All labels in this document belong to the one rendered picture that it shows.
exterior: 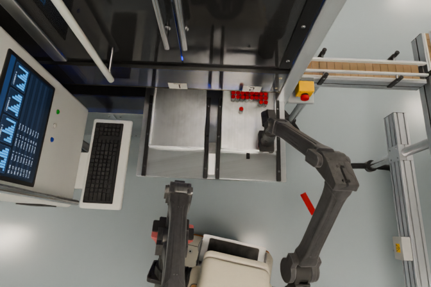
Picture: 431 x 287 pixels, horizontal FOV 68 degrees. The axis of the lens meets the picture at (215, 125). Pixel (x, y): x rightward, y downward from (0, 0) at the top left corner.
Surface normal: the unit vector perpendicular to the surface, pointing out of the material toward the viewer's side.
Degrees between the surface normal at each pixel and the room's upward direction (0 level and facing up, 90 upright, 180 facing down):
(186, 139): 0
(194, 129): 0
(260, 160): 0
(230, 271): 42
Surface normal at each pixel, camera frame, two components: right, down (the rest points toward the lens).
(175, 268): 0.18, -0.83
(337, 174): 0.25, -0.63
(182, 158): 0.01, -0.30
